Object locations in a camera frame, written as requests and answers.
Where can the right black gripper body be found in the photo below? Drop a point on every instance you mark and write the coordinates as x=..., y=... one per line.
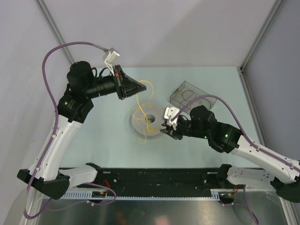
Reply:
x=183, y=128

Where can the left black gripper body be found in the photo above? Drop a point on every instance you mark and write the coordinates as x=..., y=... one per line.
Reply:
x=118, y=81

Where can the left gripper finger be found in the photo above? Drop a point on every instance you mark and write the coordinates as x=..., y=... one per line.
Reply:
x=133, y=90
x=129, y=83

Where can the white plastic spool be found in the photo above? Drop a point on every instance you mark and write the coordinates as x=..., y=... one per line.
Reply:
x=147, y=120

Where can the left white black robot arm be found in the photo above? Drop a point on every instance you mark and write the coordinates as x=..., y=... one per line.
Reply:
x=83, y=86

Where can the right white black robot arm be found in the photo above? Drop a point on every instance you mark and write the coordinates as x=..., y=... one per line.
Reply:
x=276, y=172

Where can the clear plastic box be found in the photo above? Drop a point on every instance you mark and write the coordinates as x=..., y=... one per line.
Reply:
x=186, y=93

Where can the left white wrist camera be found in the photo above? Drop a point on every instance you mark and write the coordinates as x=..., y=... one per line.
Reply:
x=110, y=58

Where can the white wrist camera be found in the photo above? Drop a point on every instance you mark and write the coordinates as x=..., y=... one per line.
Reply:
x=169, y=117
x=110, y=58

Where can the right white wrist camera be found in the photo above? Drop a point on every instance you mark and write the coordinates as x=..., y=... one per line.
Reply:
x=169, y=117

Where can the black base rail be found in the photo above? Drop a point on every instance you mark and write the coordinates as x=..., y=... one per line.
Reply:
x=164, y=182

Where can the left aluminium frame post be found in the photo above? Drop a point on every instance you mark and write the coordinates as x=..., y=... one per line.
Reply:
x=45, y=12

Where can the aluminium frame post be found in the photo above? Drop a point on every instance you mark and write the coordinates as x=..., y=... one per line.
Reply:
x=45, y=12
x=271, y=16

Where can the right aluminium frame post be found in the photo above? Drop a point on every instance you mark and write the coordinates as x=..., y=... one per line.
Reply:
x=271, y=16

